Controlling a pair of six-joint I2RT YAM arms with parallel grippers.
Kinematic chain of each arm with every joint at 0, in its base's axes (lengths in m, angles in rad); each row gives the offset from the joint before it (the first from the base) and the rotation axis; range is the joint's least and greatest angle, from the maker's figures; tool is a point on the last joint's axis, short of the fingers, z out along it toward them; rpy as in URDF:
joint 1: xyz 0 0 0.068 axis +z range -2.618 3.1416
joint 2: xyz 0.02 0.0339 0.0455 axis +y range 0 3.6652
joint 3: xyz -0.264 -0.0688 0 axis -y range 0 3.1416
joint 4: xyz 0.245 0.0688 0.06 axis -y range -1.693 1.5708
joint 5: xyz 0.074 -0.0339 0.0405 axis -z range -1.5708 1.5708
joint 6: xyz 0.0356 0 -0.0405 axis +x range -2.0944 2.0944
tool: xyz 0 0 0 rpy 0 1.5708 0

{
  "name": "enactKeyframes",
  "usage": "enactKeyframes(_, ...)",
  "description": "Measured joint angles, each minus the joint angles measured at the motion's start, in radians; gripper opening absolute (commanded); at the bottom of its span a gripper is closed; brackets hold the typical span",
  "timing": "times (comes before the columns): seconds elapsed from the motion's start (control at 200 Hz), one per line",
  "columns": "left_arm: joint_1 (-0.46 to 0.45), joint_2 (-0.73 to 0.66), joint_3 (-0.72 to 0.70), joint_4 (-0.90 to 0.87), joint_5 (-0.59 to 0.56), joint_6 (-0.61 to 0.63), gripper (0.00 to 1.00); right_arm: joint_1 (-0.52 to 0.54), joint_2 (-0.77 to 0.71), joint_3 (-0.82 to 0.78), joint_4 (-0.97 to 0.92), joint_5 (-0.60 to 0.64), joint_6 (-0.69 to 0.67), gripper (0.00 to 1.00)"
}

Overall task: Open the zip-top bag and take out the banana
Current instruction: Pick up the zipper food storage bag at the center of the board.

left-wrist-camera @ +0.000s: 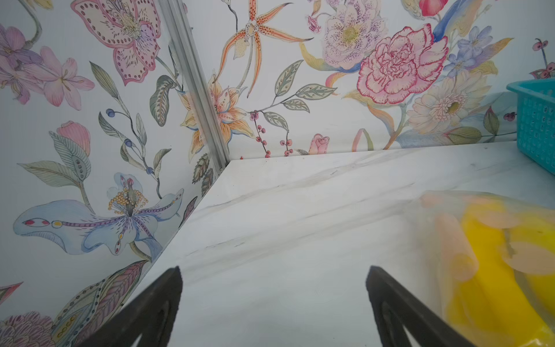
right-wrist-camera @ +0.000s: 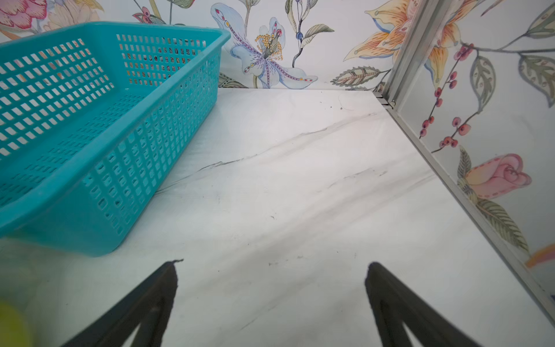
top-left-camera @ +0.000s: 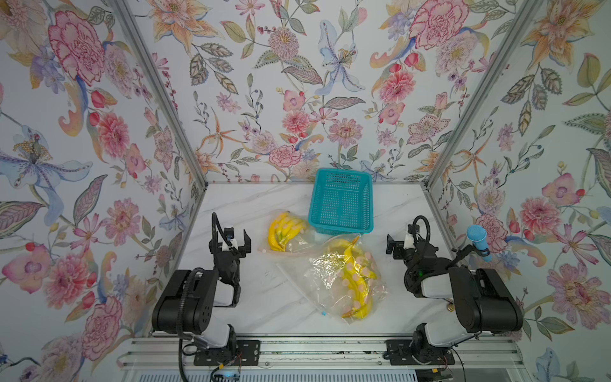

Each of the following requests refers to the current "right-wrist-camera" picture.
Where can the aluminium corner post right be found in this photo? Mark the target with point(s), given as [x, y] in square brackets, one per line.
[429, 19]

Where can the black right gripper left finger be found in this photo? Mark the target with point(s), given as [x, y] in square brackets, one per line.
[142, 314]

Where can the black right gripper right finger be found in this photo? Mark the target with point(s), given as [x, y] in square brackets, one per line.
[397, 309]

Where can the teal plastic basket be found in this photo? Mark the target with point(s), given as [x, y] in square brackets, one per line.
[93, 119]

